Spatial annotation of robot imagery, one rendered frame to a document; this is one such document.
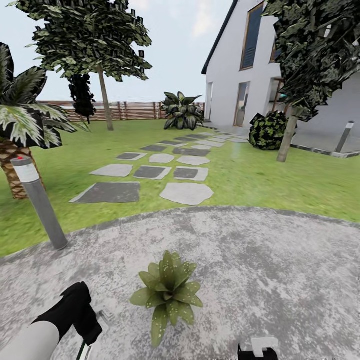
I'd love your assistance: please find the insectifuge atomizer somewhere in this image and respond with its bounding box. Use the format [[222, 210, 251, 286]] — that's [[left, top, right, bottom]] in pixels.
[[76, 341, 95, 360]]

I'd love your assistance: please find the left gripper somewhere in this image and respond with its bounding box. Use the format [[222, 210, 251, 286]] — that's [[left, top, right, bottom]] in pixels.
[[73, 308, 103, 347]]

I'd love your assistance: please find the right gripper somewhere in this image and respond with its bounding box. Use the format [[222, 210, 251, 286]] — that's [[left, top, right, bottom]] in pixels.
[[237, 345, 277, 360]]

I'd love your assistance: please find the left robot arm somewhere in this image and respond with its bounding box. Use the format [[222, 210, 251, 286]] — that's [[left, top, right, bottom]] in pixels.
[[0, 281, 116, 360]]

